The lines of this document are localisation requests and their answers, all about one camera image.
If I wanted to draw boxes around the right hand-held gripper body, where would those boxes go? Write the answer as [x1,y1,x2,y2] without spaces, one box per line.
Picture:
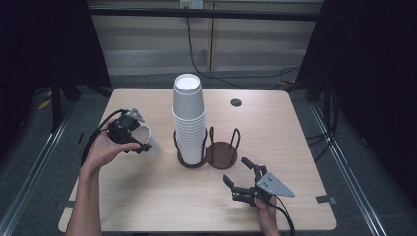
[249,170,296,208]

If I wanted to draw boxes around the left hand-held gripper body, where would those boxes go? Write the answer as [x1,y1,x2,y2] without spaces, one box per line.
[107,108,146,145]

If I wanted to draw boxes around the single white disposable cup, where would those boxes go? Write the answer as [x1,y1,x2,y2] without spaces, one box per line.
[132,124,163,158]

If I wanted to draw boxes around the dark brown double cup holder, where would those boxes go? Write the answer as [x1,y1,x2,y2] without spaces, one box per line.
[172,126,242,170]

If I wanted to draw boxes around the stack of white paper cups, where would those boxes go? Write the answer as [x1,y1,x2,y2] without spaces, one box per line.
[171,73,207,165]

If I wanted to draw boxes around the person's left hand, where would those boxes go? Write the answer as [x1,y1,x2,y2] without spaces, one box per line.
[80,119,142,175]

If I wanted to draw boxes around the person's right hand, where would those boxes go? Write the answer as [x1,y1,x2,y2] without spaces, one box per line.
[255,196,281,236]

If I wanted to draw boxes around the grey tape strip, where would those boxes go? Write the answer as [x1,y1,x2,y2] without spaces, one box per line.
[315,195,337,205]

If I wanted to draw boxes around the black metal stand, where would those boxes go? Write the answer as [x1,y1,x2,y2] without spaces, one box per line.
[49,73,64,134]

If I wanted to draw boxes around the dark curtain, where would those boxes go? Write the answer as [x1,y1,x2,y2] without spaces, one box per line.
[0,0,113,102]
[294,0,417,201]

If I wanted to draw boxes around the black horizontal bar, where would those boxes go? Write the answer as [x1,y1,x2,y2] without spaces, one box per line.
[88,8,323,23]

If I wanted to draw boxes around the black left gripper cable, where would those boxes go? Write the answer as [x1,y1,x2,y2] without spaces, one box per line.
[80,108,129,166]

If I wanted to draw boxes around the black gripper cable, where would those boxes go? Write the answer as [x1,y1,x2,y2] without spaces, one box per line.
[80,108,129,166]
[270,194,296,236]

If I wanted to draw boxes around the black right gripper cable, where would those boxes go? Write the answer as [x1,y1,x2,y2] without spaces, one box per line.
[270,194,296,236]

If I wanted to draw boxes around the black floor cables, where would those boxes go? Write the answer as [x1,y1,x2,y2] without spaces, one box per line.
[304,129,339,162]

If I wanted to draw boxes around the aluminium floor rail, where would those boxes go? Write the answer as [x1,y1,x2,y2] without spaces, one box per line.
[0,106,77,236]
[309,103,389,236]

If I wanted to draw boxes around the long black wall cable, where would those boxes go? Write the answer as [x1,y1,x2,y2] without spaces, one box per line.
[185,7,301,91]

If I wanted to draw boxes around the white wall power outlet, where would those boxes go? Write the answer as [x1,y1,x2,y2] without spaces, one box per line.
[179,0,205,10]

